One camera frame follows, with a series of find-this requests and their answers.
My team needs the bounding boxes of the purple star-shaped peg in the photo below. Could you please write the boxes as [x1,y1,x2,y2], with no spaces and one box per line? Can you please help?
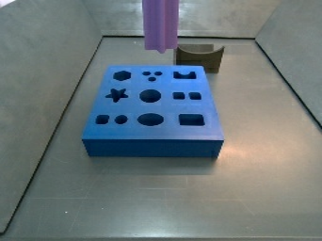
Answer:
[141,0,178,54]

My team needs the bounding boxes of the blue shape-sorting block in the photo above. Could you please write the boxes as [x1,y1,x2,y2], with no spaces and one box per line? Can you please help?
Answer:
[81,65,224,158]

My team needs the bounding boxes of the dark olive curved block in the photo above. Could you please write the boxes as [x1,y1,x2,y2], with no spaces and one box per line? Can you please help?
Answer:
[173,44,225,73]

